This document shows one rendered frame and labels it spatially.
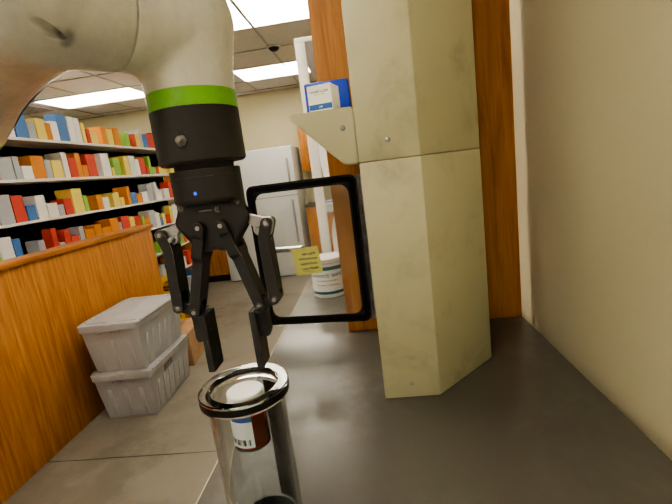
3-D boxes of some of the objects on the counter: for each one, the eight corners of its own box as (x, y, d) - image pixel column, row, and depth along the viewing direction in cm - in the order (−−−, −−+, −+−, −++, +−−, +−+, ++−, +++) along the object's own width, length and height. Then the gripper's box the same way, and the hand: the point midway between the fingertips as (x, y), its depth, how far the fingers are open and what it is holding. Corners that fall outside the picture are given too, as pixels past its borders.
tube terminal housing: (472, 327, 113) (451, 22, 98) (513, 389, 81) (492, -47, 66) (380, 335, 115) (347, 38, 100) (385, 399, 84) (338, -20, 69)
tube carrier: (316, 497, 59) (294, 359, 55) (305, 569, 49) (277, 405, 44) (243, 501, 60) (216, 365, 56) (216, 572, 50) (181, 412, 46)
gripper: (292, 157, 48) (318, 345, 53) (144, 176, 50) (181, 356, 54) (278, 155, 41) (310, 374, 45) (105, 178, 43) (152, 386, 47)
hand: (235, 340), depth 49 cm, fingers open, 5 cm apart
